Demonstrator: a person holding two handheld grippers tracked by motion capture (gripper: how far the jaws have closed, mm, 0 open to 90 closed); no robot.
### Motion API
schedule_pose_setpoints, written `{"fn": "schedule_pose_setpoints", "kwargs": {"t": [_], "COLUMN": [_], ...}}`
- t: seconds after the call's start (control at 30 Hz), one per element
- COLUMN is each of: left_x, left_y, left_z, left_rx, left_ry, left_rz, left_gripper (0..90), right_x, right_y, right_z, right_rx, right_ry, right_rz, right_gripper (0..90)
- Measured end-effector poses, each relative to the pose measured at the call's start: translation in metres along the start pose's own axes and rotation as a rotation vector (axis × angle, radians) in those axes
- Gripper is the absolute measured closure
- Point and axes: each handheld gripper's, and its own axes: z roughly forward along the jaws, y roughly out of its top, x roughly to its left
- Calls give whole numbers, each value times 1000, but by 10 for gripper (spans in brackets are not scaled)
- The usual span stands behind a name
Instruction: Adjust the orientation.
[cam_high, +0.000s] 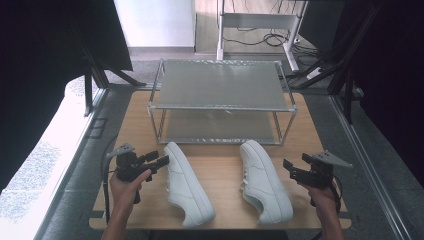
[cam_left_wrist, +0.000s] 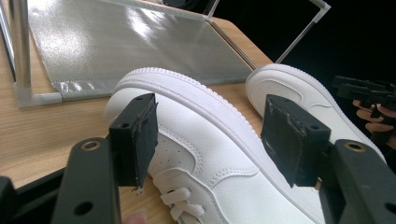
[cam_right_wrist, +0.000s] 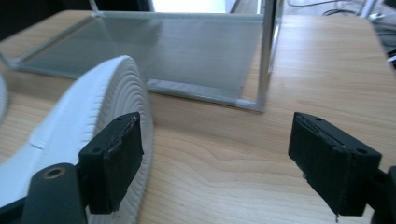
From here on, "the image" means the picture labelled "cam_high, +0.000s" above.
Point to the white sneaker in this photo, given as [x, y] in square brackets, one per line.
[266, 186]
[186, 186]

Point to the black curtain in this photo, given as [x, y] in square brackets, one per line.
[390, 83]
[40, 66]

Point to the black metal stand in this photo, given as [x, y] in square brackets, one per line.
[100, 76]
[346, 86]

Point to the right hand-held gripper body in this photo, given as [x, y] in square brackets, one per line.
[320, 175]

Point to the white desk frame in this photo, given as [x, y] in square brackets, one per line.
[256, 20]

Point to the person's right hand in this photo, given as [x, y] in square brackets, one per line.
[325, 200]

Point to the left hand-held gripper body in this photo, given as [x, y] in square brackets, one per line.
[128, 166]

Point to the metal shoe rack grey shelves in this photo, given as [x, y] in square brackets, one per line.
[220, 85]

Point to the person's left hand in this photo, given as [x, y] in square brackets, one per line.
[125, 195]

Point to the white power strip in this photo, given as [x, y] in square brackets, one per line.
[314, 73]

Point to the aluminium floor rail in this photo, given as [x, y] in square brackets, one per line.
[370, 160]

